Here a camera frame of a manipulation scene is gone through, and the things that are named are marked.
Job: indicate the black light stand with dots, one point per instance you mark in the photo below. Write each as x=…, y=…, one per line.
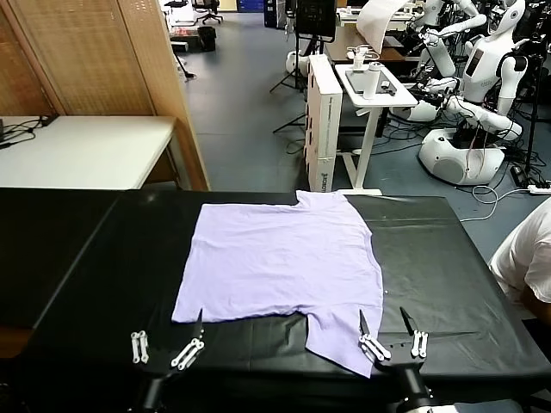
x=533, y=107

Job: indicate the lavender t-shirt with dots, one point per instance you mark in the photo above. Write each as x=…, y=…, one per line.
x=280, y=258

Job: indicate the white humanoid robot raised arm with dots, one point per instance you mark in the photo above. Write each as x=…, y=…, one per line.
x=443, y=56

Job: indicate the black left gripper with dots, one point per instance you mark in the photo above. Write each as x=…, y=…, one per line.
x=157, y=391

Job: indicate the blue storage cabinet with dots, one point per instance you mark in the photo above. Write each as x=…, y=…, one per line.
x=249, y=5

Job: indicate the white tumbler bottle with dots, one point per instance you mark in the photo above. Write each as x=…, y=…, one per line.
x=372, y=81

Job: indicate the black trash bin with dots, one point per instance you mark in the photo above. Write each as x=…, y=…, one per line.
x=207, y=38

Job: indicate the black office chair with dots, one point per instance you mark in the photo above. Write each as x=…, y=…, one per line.
x=208, y=8

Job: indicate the black table cover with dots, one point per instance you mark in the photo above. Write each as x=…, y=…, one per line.
x=430, y=266

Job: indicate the black power adapter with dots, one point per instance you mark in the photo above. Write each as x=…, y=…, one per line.
x=46, y=120

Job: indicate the white table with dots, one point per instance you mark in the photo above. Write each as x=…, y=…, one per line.
x=86, y=150

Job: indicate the person bare forearm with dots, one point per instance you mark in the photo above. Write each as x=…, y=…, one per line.
x=538, y=305

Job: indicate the white curved sheet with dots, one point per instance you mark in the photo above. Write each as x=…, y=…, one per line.
x=376, y=26

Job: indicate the brown wooden desk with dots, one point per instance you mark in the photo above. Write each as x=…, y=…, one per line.
x=344, y=47

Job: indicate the white power strip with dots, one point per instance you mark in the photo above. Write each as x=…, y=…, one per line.
x=540, y=188

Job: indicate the tall white cardboard box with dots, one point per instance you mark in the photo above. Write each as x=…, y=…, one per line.
x=323, y=129

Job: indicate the black camera tripod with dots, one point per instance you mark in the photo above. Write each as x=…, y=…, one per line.
x=186, y=71

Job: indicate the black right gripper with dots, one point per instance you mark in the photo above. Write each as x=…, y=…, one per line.
x=409, y=378

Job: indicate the wooden folding screen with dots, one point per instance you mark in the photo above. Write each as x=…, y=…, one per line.
x=86, y=51

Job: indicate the black monitor tripod stand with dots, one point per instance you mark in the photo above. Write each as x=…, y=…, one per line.
x=297, y=73

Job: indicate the black monitor panel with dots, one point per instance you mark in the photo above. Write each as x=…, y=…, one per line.
x=316, y=17

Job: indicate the person in white shirt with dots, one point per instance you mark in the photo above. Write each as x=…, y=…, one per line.
x=527, y=254

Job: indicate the white humanoid robot with base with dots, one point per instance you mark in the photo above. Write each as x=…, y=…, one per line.
x=482, y=73

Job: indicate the black covered side table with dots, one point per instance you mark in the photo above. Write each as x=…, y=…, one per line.
x=43, y=249

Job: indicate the white standing desk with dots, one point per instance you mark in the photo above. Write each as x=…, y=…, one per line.
x=400, y=98

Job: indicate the grey tablet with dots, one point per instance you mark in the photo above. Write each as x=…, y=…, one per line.
x=356, y=81

